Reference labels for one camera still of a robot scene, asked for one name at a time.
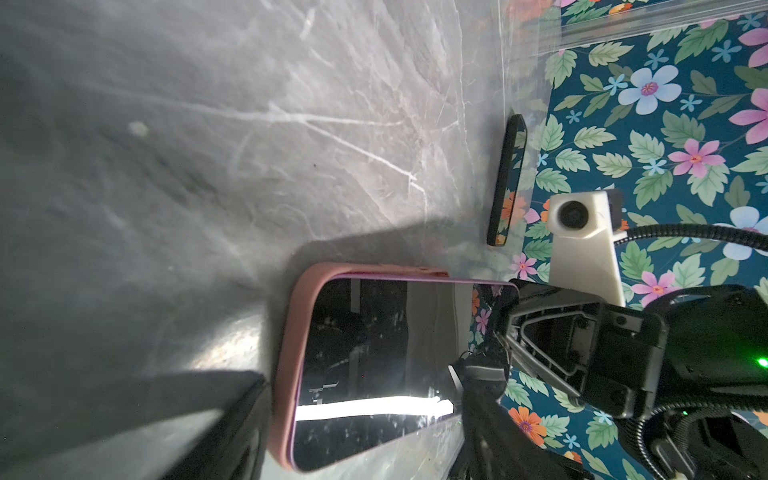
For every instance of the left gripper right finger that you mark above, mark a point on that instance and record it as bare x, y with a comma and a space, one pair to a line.
495, 446

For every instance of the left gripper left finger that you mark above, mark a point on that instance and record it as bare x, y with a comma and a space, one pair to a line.
234, 447

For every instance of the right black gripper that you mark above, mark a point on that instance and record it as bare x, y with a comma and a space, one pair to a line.
711, 368

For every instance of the black phone face up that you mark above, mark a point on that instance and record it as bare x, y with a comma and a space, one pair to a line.
386, 357

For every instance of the silver-edged black phone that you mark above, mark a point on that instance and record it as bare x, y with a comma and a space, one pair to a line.
507, 181

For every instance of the pink phone case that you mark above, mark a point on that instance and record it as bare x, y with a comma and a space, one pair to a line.
286, 380

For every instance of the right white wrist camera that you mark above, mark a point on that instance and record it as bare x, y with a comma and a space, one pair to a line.
584, 228

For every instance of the aluminium frame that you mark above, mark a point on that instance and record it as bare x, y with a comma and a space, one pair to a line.
637, 21

